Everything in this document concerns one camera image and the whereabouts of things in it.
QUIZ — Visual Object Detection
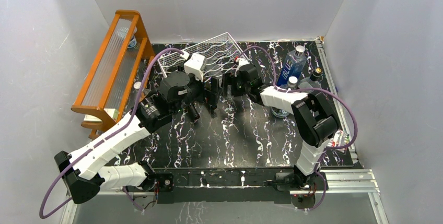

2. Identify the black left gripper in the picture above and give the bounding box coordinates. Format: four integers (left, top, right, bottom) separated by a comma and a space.
171, 64, 223, 116

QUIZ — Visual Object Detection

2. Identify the square clear bottle black cap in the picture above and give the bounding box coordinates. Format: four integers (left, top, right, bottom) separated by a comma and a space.
298, 67, 323, 89

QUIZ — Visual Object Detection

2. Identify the round clear bottle white cap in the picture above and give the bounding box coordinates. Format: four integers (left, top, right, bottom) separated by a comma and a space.
271, 76, 298, 119

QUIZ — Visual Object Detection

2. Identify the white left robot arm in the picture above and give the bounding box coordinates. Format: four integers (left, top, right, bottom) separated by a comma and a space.
54, 71, 222, 204

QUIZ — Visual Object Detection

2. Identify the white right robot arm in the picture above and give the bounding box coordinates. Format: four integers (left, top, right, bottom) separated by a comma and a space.
221, 64, 340, 190

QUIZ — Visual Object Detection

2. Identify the clear bottle silver cap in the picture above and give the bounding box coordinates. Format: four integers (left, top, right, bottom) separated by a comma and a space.
133, 81, 143, 91

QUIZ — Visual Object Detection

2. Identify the plastic water bottle on shelf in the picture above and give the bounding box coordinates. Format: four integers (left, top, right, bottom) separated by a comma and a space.
116, 27, 137, 49

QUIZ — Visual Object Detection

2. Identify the orange wooden shelf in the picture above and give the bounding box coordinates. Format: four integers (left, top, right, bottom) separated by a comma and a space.
71, 10, 155, 139

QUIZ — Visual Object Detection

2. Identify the pack of coloured markers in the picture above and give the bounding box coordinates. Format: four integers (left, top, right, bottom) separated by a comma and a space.
328, 129, 351, 147

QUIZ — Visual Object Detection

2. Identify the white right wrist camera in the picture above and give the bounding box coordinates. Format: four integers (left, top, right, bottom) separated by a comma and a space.
234, 57, 250, 77

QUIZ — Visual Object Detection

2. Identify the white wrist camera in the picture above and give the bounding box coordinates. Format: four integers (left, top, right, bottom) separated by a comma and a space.
234, 57, 250, 77
180, 51, 206, 82

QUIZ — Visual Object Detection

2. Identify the white wire wine rack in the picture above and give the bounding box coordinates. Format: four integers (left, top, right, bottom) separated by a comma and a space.
157, 32, 242, 80

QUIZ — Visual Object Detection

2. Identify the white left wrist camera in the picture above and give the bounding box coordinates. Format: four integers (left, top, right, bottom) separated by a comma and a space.
180, 51, 206, 82

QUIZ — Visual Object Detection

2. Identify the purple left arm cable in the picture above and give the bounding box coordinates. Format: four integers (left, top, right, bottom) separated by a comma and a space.
39, 48, 186, 220

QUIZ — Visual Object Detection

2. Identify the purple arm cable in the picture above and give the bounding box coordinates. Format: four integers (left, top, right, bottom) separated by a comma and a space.
237, 45, 358, 150
39, 48, 186, 220

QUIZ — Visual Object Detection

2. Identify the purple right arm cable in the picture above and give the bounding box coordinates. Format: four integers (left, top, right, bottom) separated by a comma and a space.
237, 45, 358, 150

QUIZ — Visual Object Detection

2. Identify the aluminium frame rail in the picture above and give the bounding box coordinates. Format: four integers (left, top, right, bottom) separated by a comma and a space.
61, 167, 388, 223

